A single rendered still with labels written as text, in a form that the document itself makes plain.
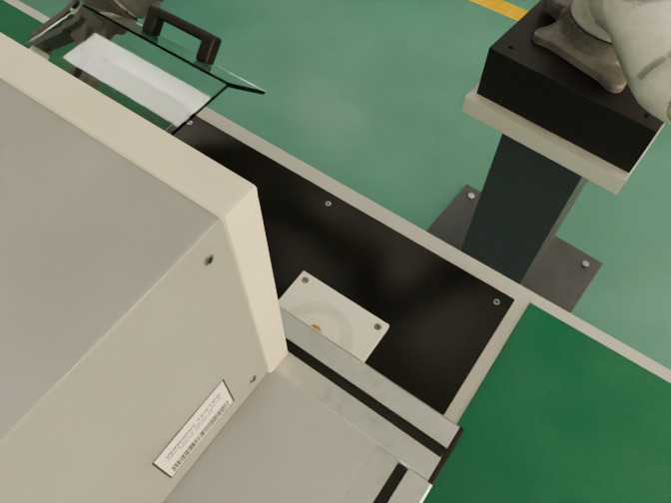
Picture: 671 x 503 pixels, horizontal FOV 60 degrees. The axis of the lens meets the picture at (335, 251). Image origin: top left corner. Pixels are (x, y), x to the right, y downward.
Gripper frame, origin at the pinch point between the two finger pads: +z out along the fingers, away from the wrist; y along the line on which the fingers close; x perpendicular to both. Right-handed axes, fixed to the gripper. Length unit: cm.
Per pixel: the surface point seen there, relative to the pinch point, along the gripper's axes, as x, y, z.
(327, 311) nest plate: -19, -51, -13
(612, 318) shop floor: -130, -66, -48
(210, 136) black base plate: -20.7, -11.8, -13.6
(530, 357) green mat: -33, -72, -29
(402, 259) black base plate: -28, -50, -25
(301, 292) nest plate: -19, -47, -12
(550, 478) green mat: -28, -85, -22
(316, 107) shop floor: -116, 51, -25
